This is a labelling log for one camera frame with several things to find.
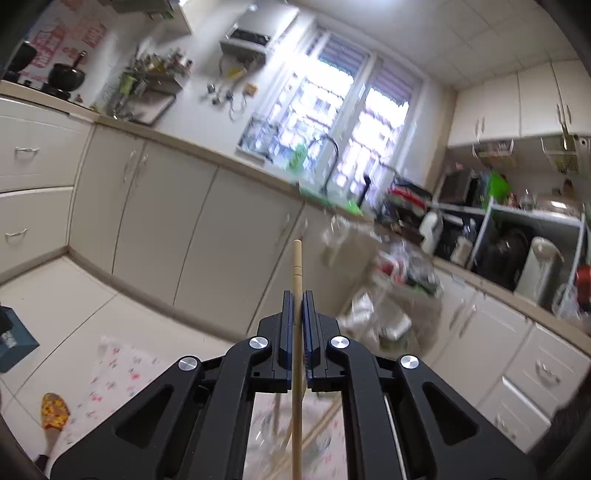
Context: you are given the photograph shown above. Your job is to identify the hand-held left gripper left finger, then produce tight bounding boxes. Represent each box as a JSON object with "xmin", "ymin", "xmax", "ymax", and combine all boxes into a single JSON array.
[{"xmin": 50, "ymin": 290, "xmax": 295, "ymax": 480}]

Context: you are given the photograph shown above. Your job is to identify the clear plastic bottle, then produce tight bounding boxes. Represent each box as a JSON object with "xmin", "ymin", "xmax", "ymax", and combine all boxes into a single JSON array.
[{"xmin": 450, "ymin": 219, "xmax": 476, "ymax": 264}]

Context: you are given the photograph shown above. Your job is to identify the black wok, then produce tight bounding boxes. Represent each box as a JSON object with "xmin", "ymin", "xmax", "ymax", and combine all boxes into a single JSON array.
[{"xmin": 48, "ymin": 51, "xmax": 88, "ymax": 95}]

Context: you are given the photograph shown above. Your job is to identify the bunch of wooden chopsticks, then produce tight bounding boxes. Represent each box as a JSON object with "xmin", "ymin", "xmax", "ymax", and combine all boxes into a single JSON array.
[{"xmin": 268, "ymin": 397, "xmax": 342, "ymax": 480}]

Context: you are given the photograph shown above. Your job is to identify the hanging white plastic bag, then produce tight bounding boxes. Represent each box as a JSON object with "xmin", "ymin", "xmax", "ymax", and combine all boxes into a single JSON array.
[{"xmin": 321, "ymin": 215, "xmax": 352, "ymax": 268}]

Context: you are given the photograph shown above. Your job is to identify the wall water heater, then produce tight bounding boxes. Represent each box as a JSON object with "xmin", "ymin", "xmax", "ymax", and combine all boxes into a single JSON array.
[{"xmin": 219, "ymin": 7, "xmax": 298, "ymax": 63}]

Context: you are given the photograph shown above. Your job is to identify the green soap bottle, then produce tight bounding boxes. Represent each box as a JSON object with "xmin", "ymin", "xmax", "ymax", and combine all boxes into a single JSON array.
[{"xmin": 288, "ymin": 143, "xmax": 308, "ymax": 172}]

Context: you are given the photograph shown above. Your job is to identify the clear plastic bag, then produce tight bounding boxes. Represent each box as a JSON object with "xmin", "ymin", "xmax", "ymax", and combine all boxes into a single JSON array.
[{"xmin": 551, "ymin": 284, "xmax": 591, "ymax": 324}]

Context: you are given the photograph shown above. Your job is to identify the stack of pans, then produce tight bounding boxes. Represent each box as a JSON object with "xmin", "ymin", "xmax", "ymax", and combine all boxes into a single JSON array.
[{"xmin": 381, "ymin": 182, "xmax": 432, "ymax": 227}]

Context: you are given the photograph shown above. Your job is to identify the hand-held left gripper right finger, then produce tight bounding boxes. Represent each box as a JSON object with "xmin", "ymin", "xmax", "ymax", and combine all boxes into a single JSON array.
[{"xmin": 302, "ymin": 290, "xmax": 539, "ymax": 480}]

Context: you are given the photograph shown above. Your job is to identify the yellow slipper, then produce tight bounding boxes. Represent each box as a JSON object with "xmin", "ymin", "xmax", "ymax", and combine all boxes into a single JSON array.
[{"xmin": 41, "ymin": 393, "xmax": 71, "ymax": 430}]

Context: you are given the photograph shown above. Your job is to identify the black rice cooker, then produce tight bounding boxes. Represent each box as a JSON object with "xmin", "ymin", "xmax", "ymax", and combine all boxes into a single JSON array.
[{"xmin": 475, "ymin": 226, "xmax": 529, "ymax": 291}]

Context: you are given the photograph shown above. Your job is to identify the wall spice rack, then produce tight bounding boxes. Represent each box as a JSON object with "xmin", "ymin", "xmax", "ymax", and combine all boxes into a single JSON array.
[{"xmin": 106, "ymin": 46, "xmax": 192, "ymax": 125}]

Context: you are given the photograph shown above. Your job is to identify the white trolley cart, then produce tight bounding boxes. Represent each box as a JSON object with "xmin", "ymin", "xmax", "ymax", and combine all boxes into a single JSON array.
[{"xmin": 342, "ymin": 244, "xmax": 444, "ymax": 365}]

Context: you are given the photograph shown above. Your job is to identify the cream cabinets under rack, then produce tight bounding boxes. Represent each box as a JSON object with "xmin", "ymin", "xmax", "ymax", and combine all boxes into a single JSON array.
[{"xmin": 416, "ymin": 268, "xmax": 591, "ymax": 455}]

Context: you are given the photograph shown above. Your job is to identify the dark blue dustpan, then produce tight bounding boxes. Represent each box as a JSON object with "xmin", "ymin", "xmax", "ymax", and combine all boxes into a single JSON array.
[{"xmin": 0, "ymin": 305, "xmax": 40, "ymax": 374}]

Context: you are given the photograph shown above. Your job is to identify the white jug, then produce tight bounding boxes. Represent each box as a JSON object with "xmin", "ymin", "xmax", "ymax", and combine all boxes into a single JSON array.
[{"xmin": 419, "ymin": 211, "xmax": 444, "ymax": 254}]

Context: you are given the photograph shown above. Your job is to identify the curved sink faucet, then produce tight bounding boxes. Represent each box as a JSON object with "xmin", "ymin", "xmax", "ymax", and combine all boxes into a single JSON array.
[{"xmin": 307, "ymin": 134, "xmax": 342, "ymax": 195}]

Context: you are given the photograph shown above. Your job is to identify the water heater hoses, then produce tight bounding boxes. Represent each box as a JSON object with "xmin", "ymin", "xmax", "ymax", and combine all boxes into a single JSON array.
[{"xmin": 203, "ymin": 55, "xmax": 250, "ymax": 123}]

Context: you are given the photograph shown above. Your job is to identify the cream drawers under stove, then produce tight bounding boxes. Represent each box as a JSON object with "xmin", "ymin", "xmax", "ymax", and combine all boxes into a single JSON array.
[{"xmin": 0, "ymin": 95, "xmax": 95, "ymax": 278}]

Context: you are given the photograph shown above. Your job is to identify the cream upper cabinets over hood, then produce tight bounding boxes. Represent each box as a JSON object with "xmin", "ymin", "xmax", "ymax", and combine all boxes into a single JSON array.
[{"xmin": 111, "ymin": 0, "xmax": 195, "ymax": 35}]

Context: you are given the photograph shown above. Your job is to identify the white counter rack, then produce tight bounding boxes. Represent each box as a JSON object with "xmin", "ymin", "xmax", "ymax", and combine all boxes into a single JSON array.
[{"xmin": 431, "ymin": 196, "xmax": 591, "ymax": 319}]

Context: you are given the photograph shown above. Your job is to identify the barred kitchen window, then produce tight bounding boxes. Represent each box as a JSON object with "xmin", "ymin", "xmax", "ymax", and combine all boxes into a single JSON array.
[{"xmin": 240, "ymin": 28, "xmax": 423, "ymax": 208}]

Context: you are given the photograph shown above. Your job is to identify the wire under-cabinet basket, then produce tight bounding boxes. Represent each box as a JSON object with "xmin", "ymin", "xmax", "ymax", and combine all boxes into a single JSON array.
[
  {"xmin": 471, "ymin": 137, "xmax": 515, "ymax": 169},
  {"xmin": 540, "ymin": 134, "xmax": 591, "ymax": 176}
]

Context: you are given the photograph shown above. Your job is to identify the microwave oven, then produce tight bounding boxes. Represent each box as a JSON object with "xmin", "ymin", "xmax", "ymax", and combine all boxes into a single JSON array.
[{"xmin": 436, "ymin": 168, "xmax": 483, "ymax": 207}]

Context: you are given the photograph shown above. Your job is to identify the white shopping bag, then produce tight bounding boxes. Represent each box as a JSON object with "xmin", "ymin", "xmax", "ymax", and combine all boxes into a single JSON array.
[{"xmin": 348, "ymin": 291, "xmax": 414, "ymax": 342}]

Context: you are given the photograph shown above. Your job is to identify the cream upper cabinets with basket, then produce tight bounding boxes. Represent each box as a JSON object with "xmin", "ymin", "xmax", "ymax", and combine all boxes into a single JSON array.
[{"xmin": 448, "ymin": 60, "xmax": 591, "ymax": 148}]

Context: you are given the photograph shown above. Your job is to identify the green bag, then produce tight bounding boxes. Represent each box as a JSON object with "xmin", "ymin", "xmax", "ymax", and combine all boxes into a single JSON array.
[{"xmin": 480, "ymin": 172, "xmax": 512, "ymax": 210}]

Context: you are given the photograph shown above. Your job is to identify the cream lower sink cabinets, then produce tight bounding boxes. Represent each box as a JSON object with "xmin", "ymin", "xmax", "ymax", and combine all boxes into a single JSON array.
[{"xmin": 69, "ymin": 124, "xmax": 352, "ymax": 342}]

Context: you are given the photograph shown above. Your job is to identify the wire sill rack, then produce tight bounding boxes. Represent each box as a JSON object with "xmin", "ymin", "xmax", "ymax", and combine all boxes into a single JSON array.
[{"xmin": 238, "ymin": 115, "xmax": 278, "ymax": 160}]

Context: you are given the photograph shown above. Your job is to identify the clear glass jar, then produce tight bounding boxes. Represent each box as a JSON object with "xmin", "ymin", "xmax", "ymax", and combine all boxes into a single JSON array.
[{"xmin": 247, "ymin": 392, "xmax": 348, "ymax": 480}]

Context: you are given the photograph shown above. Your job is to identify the slender wooden chopstick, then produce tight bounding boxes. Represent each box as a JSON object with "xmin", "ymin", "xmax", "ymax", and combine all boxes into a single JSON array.
[{"xmin": 292, "ymin": 239, "xmax": 304, "ymax": 480}]

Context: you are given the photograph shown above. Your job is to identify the pink wall poster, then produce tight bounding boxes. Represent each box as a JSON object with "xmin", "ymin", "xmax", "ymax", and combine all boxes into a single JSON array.
[{"xmin": 28, "ymin": 0, "xmax": 109, "ymax": 70}]

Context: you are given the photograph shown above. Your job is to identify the white electric water boiler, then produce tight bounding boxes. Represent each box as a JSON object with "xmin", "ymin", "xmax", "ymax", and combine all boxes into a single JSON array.
[{"xmin": 515, "ymin": 236, "xmax": 565, "ymax": 305}]

